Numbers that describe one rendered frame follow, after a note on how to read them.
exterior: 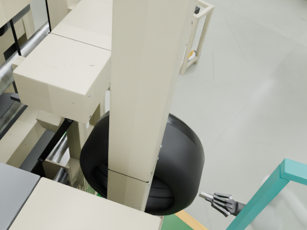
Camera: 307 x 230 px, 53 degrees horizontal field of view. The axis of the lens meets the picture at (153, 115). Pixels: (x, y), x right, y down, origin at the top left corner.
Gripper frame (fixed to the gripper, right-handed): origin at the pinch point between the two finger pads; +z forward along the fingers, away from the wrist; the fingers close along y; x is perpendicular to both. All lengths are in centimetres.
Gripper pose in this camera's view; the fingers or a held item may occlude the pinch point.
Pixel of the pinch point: (205, 196)
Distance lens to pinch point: 169.5
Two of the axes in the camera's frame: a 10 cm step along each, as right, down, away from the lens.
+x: -2.5, 6.0, 7.6
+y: -2.9, 7.0, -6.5
